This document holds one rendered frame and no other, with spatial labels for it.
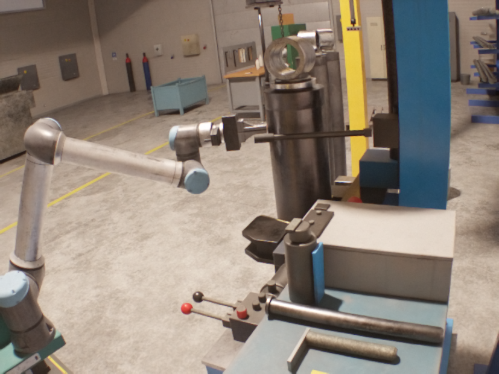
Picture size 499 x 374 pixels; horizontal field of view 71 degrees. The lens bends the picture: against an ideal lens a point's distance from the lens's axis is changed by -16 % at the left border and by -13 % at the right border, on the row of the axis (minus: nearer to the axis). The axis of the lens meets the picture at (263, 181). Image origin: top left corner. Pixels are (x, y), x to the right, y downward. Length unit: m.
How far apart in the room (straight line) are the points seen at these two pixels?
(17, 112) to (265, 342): 8.54
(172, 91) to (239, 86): 2.25
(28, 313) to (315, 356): 1.09
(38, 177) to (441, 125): 1.36
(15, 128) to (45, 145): 7.76
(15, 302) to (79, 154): 0.60
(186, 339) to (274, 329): 1.67
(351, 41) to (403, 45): 2.73
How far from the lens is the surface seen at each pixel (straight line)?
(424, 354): 0.87
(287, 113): 1.34
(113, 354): 2.62
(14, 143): 9.11
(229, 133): 1.46
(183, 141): 1.48
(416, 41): 1.21
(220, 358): 2.17
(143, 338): 2.66
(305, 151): 1.38
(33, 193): 1.56
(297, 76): 1.37
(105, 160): 1.35
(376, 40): 11.55
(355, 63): 3.94
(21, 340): 1.66
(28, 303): 1.59
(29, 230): 1.62
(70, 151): 1.35
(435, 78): 1.21
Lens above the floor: 1.68
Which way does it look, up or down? 21 degrees down
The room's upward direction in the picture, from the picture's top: 7 degrees counter-clockwise
